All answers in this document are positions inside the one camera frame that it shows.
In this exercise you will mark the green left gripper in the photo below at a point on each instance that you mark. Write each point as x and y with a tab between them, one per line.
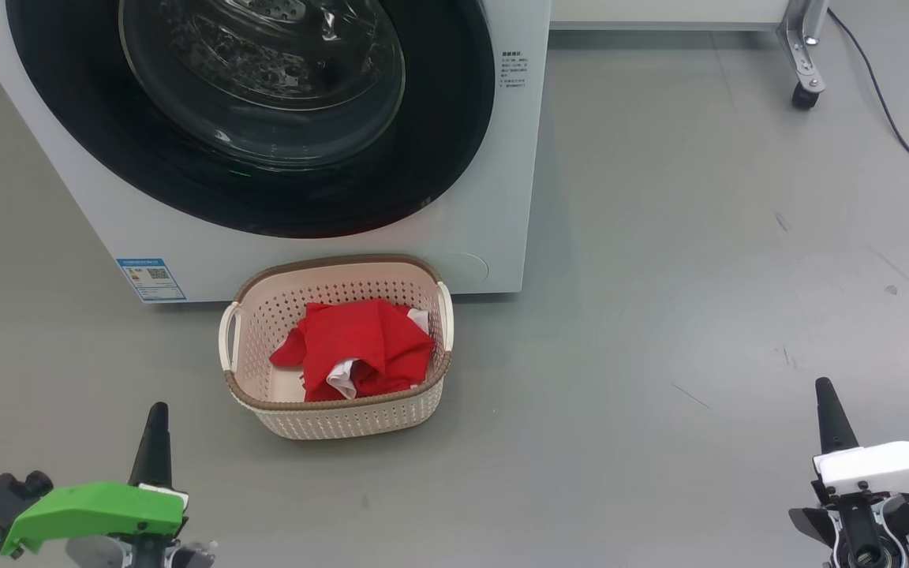
91	509

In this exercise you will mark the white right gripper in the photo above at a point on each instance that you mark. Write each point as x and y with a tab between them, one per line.
896	469

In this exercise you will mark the red and white garment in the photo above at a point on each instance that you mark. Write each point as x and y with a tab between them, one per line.
344	377

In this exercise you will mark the round dark washing machine door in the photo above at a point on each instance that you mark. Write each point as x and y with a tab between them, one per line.
107	158

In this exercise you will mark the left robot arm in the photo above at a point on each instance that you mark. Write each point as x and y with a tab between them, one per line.
147	554

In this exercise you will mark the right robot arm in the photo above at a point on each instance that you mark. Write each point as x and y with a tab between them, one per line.
865	528

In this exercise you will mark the cream perforated laundry basket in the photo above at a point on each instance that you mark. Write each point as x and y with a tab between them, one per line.
344	418

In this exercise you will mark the white front-load washing machine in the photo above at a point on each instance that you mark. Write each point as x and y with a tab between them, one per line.
502	197

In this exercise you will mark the blue energy label sticker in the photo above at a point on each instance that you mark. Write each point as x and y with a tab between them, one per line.
151	280

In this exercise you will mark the white mobile partition board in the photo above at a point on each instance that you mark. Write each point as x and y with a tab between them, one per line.
806	55

